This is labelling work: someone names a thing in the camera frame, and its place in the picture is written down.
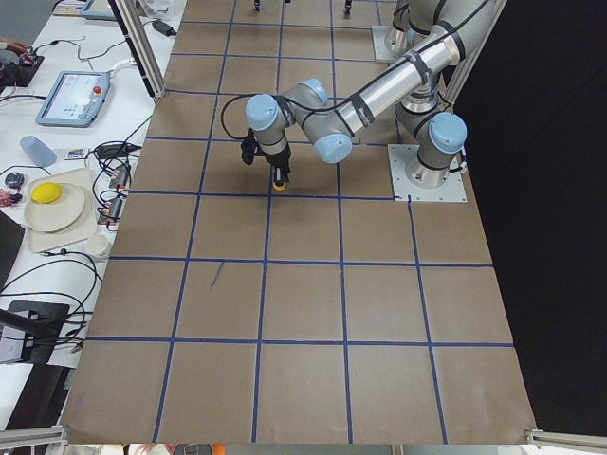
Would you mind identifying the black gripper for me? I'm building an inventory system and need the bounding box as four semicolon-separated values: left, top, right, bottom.
260;145;290;183

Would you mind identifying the black monitor stand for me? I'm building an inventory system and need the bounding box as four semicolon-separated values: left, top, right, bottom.
1;300;69;364

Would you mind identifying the black power adapter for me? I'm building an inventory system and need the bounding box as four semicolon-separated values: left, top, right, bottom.
152;19;176;37

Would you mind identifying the white paper cup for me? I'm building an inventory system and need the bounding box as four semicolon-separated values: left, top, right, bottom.
84;234;112;259

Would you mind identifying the beige tray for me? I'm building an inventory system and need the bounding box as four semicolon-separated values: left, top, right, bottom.
24;168;97;253

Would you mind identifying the beige plate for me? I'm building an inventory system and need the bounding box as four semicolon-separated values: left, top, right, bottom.
25;183;85;232

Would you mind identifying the teach pendant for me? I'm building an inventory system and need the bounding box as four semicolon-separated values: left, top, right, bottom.
36;71;111;128

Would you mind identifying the yellow ball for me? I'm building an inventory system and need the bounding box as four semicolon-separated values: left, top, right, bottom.
31;182;63;204

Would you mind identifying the blue plastic cup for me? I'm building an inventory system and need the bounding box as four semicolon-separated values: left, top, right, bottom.
20;136;57;168

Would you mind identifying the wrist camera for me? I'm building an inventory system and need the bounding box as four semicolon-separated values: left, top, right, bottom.
240;130;258;166

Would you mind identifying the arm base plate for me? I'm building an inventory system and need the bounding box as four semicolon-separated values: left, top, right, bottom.
371;26;408;63
388;144;467;203

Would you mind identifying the aluminium frame post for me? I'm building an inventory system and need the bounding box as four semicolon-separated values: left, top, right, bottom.
108;0;166;100

